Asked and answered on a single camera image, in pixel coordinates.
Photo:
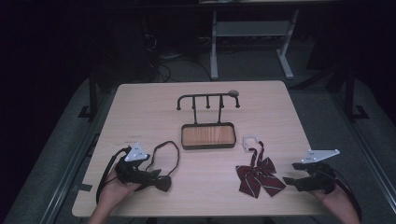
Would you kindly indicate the person's right hand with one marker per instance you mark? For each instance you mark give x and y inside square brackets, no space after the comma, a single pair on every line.
[331,196]

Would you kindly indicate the black hook rack wooden tray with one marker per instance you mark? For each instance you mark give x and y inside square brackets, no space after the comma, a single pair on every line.
[208,135]

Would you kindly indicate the red striped bow tie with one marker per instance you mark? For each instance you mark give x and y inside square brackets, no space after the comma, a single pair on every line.
[258,177]

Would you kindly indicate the black metal stand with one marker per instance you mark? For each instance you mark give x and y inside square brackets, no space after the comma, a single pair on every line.
[92,99]
[350,93]

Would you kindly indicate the white metal desk frame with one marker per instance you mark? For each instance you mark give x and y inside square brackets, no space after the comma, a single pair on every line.
[252,28]

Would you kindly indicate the person's left hand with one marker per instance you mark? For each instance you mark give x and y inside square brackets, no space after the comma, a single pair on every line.
[115,191]

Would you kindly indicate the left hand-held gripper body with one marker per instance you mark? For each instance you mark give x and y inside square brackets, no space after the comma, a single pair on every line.
[136,153]

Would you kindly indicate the dark tape strip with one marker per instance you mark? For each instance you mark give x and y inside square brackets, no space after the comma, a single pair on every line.
[83,187]

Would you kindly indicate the black bow tie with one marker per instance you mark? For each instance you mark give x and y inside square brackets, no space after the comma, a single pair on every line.
[163,183]

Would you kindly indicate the grey power strip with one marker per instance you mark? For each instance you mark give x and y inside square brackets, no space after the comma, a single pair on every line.
[171,57]

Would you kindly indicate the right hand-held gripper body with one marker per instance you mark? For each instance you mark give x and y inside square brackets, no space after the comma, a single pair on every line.
[320,182]

